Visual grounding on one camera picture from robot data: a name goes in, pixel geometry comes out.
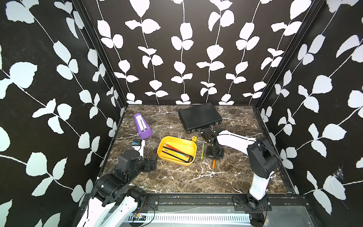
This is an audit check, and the yellow-sleeved hex key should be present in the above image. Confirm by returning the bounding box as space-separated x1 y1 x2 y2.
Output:
164 148 191 162

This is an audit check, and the red-sleeved hex key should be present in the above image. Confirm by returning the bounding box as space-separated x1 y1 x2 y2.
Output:
163 144 192 159

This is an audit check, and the large black hex key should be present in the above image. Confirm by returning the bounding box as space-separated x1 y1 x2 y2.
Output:
161 150 193 164

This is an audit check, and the green-sleeved hex key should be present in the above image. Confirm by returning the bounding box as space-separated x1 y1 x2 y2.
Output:
200 143 205 160

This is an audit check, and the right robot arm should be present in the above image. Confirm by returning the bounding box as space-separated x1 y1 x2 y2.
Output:
201 128 279 203

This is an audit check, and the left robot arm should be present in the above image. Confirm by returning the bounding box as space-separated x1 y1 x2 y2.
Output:
72 149 157 227

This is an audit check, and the yellow plastic storage tray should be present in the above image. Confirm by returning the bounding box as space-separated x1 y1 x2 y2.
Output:
157 136 197 166

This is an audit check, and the black metal case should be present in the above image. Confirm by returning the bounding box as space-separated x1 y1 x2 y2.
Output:
178 102 223 133

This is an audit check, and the purple metronome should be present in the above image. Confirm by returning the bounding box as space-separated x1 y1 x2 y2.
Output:
134 113 153 140

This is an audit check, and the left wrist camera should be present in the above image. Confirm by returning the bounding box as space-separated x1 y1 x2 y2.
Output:
132 139 146 157

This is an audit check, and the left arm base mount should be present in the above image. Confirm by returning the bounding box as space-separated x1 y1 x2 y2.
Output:
136 194 159 212

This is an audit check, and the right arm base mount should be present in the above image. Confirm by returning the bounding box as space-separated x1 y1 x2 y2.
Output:
232 194 272 213

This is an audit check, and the white slotted cable duct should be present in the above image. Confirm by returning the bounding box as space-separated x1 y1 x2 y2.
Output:
124 213 251 225

